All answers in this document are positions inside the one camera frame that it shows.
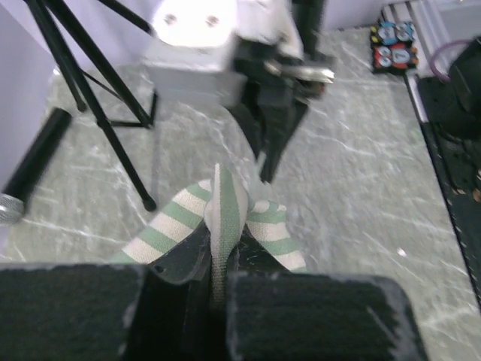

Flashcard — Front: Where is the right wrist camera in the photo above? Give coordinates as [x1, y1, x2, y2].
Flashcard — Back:
[143, 1, 304, 108]

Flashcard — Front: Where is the black music stand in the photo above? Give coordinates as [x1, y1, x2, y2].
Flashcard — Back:
[25, 1, 158, 212]

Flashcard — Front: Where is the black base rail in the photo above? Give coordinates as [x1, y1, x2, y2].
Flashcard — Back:
[405, 71, 480, 298]

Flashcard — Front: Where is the black handheld microphone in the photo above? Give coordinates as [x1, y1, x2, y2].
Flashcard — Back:
[1, 108, 72, 226]

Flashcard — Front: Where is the green striped pet tent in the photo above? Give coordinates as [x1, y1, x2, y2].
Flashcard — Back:
[111, 164, 307, 310]

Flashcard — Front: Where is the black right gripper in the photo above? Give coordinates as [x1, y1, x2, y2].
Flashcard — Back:
[234, 1, 335, 183]

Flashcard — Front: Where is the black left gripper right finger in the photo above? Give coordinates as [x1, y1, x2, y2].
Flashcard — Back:
[225, 232, 428, 360]

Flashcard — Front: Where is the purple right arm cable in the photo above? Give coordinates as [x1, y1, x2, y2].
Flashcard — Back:
[430, 36, 481, 83]

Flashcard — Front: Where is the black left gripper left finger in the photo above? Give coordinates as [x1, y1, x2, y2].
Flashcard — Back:
[1, 226, 210, 360]

